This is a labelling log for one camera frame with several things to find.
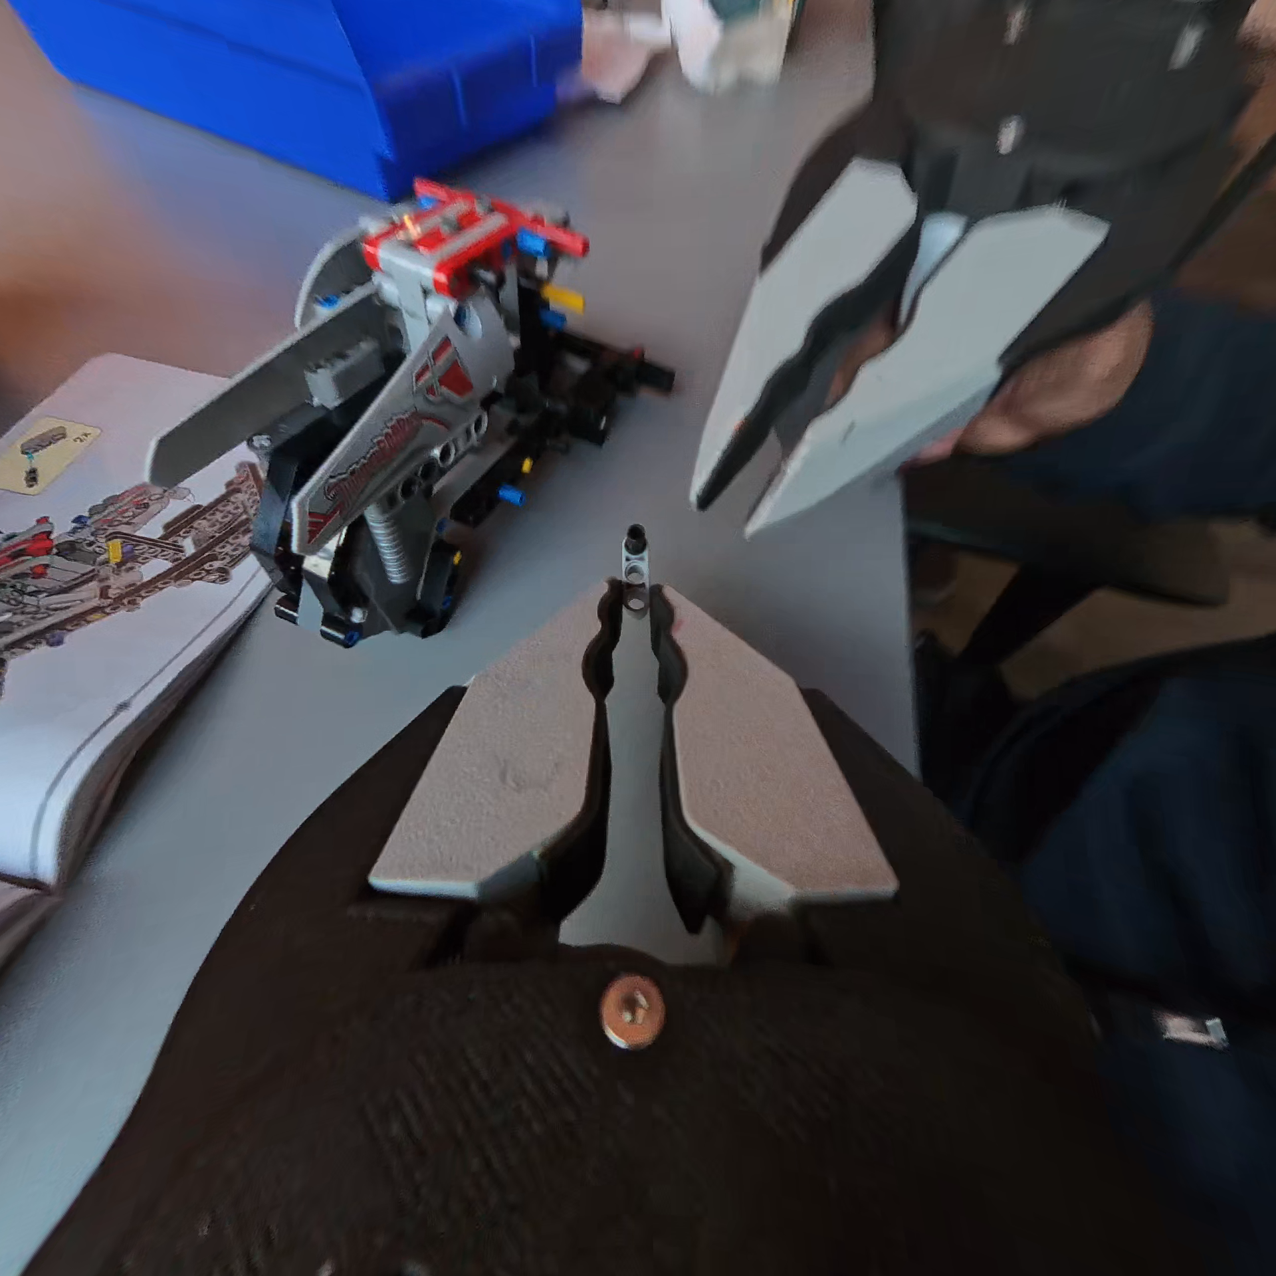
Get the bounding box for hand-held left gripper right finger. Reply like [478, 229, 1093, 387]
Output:
[649, 583, 902, 938]

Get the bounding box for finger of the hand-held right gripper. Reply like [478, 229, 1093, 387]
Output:
[747, 206, 1111, 539]
[692, 160, 920, 511]

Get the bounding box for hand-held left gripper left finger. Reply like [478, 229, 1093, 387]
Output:
[370, 578, 625, 927]

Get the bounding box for grey red lego truck model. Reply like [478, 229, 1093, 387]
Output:
[148, 177, 678, 648]

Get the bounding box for lego instruction booklet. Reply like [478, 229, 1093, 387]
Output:
[0, 353, 276, 958]

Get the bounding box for person's right hand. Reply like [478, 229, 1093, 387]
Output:
[903, 292, 1158, 469]

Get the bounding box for person's dark blue trousers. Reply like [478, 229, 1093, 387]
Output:
[958, 288, 1276, 1276]

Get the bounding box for blue plastic bin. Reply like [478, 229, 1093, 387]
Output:
[11, 0, 586, 200]

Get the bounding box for dark chair frame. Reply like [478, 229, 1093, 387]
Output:
[903, 463, 1233, 698]

